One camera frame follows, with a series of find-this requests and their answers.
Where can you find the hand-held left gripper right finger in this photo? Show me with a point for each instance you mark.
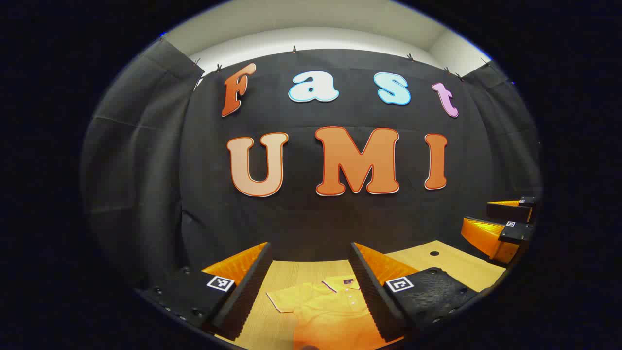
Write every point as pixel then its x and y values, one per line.
pixel 371 296

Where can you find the orange polo T-shirt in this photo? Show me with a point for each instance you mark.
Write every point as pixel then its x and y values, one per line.
pixel 330 311

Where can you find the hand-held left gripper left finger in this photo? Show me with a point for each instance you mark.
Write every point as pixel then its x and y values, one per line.
pixel 247 291

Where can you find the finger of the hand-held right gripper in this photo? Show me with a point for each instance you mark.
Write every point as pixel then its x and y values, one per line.
pixel 486 238
pixel 508 211

